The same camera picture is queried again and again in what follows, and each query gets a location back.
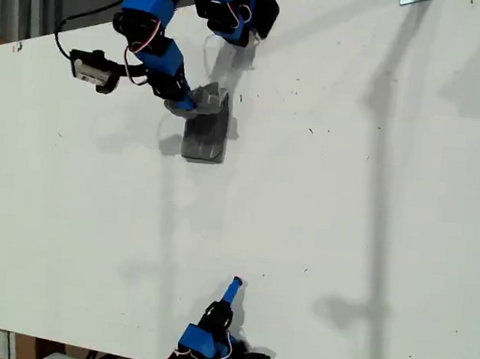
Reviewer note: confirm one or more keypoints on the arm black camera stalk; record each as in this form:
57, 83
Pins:
132, 70

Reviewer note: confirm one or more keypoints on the grey metal frame post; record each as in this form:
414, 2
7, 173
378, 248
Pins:
35, 1

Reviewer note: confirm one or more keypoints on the grey striped square towel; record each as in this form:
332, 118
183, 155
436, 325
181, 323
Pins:
206, 135

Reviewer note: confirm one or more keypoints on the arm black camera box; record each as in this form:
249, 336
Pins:
92, 70

